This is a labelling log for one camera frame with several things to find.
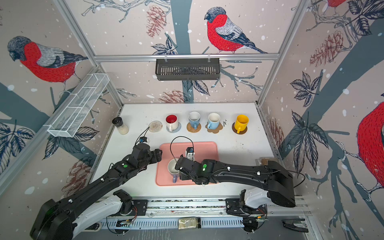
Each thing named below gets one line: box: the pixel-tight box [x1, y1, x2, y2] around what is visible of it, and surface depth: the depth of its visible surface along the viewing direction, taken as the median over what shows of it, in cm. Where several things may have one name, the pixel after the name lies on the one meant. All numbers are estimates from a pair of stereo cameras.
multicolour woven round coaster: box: [148, 120, 163, 133], surface depth 109 cm
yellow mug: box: [234, 114, 250, 134], surface depth 100 cm
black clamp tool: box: [281, 218, 309, 233], surface depth 68 cm
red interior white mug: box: [165, 114, 179, 132], surface depth 103 cm
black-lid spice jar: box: [112, 116, 129, 135], surface depth 99 cm
